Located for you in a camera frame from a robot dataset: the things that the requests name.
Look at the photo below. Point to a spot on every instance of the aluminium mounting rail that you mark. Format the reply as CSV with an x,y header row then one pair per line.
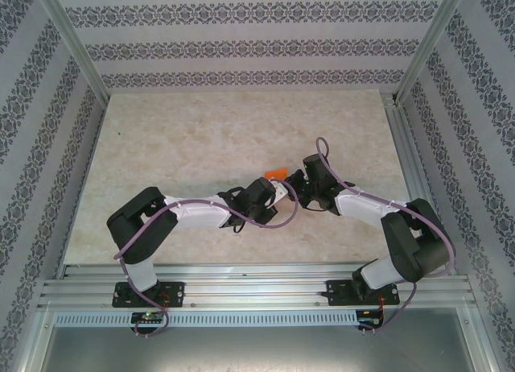
x,y
257,287

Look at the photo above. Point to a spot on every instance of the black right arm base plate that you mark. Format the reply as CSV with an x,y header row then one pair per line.
x,y
336,293

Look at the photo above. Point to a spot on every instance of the aluminium side rail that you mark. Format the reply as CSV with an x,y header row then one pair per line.
x,y
407,146

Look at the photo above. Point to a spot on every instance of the aluminium frame post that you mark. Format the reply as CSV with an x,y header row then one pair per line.
x,y
483,348
431,42
30,360
75,46

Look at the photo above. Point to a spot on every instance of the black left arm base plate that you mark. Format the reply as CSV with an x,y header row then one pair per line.
x,y
177,291

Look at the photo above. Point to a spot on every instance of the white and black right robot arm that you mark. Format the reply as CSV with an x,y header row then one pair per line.
x,y
362,209

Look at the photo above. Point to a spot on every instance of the grey metal panel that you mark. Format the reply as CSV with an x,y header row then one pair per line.
x,y
257,352

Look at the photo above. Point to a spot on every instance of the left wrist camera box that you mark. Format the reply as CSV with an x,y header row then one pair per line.
x,y
279,193

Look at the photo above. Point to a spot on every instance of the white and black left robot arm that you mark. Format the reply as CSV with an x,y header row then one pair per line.
x,y
197,215

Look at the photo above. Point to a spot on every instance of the orange paper sheet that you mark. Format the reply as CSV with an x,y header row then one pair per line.
x,y
275,173

